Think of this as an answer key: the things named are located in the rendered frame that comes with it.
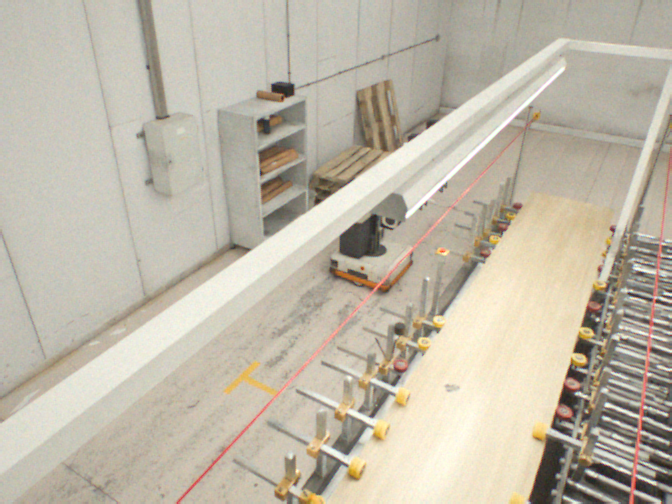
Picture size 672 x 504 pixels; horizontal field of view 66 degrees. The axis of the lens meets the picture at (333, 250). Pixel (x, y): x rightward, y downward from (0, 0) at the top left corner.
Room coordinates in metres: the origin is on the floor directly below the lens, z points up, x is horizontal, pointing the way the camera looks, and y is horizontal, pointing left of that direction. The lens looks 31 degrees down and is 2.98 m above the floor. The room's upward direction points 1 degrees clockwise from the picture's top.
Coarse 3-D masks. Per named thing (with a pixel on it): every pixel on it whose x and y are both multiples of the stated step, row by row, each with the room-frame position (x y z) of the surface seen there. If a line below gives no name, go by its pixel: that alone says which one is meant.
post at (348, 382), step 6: (348, 378) 1.87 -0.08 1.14; (348, 384) 1.85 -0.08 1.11; (348, 390) 1.85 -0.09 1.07; (348, 396) 1.85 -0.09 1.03; (348, 402) 1.85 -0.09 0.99; (348, 420) 1.85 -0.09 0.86; (342, 426) 1.86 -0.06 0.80; (348, 426) 1.85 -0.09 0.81; (342, 432) 1.86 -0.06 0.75; (348, 432) 1.86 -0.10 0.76
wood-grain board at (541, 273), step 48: (528, 240) 3.70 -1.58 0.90; (576, 240) 3.71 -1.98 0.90; (480, 288) 3.00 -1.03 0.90; (528, 288) 3.01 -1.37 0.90; (576, 288) 3.03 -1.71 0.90; (480, 336) 2.49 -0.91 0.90; (528, 336) 2.49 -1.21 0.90; (576, 336) 2.51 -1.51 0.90; (432, 384) 2.07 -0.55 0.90; (480, 384) 2.08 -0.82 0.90; (528, 384) 2.09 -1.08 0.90; (432, 432) 1.75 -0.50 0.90; (480, 432) 1.76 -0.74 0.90; (528, 432) 1.76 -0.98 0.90; (384, 480) 1.48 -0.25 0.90; (432, 480) 1.48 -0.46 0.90; (480, 480) 1.49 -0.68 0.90; (528, 480) 1.49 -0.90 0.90
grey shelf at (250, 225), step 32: (256, 96) 5.47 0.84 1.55; (224, 128) 4.94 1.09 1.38; (256, 128) 4.78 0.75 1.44; (288, 128) 5.36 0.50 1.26; (224, 160) 4.96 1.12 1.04; (256, 160) 4.76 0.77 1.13; (256, 192) 4.77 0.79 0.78; (288, 192) 5.37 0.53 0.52; (256, 224) 4.78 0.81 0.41; (288, 224) 5.32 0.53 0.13
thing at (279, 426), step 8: (272, 424) 1.73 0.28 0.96; (280, 424) 1.73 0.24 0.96; (288, 432) 1.68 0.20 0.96; (296, 432) 1.68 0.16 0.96; (296, 440) 1.66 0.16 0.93; (304, 440) 1.64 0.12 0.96; (320, 448) 1.60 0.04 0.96; (328, 448) 1.60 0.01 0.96; (328, 456) 1.57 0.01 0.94; (336, 456) 1.55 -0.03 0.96; (344, 456) 1.55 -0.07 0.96; (344, 464) 1.53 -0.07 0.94
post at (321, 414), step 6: (318, 414) 1.64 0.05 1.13; (324, 414) 1.64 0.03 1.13; (318, 420) 1.64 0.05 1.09; (324, 420) 1.64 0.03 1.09; (318, 426) 1.64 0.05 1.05; (324, 426) 1.65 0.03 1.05; (318, 432) 1.64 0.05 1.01; (324, 432) 1.65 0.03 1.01; (324, 438) 1.64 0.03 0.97; (318, 456) 1.65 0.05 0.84; (324, 456) 1.65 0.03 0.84; (318, 462) 1.64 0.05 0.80; (324, 462) 1.65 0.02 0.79; (318, 468) 1.64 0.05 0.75; (324, 468) 1.65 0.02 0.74
